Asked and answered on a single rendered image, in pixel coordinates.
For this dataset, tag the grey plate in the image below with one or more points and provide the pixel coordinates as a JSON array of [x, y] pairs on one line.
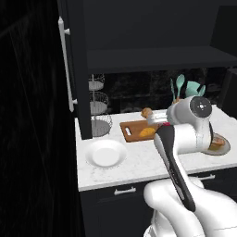
[[224, 147]]

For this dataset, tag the teal wide turner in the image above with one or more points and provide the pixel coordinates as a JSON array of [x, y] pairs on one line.
[[192, 88]]

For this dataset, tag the black drawer front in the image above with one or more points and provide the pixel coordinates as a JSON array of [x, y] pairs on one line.
[[117, 213], [222, 182]]

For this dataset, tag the teal slim utensil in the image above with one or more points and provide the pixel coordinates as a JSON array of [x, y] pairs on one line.
[[172, 89]]

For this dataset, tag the black open cabinet door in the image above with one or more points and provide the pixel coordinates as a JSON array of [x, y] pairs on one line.
[[81, 77]]

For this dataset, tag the wooden cutting board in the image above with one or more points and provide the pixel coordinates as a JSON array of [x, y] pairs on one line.
[[133, 131]]

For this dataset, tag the teal spatula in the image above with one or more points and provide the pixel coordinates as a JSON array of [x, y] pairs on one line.
[[180, 81]]

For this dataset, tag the black wall cabinet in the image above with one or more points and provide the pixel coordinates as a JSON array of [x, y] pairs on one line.
[[154, 37]]

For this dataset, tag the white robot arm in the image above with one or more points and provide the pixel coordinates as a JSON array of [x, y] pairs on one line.
[[185, 142]]

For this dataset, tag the white round plate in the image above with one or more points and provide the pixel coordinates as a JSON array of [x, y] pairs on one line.
[[106, 153]]

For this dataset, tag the brown pastry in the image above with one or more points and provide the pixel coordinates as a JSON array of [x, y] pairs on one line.
[[218, 143]]

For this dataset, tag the teal small spoon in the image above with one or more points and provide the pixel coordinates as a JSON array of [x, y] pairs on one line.
[[202, 90]]

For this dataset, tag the golden croissant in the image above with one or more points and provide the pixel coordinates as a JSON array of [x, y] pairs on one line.
[[147, 132]]

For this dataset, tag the brown jam jar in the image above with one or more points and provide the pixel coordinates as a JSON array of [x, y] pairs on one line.
[[146, 112]]

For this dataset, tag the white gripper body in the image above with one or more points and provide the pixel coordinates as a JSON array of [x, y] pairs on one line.
[[159, 118]]

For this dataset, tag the black tall cabinet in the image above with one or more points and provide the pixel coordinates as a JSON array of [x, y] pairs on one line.
[[31, 123]]

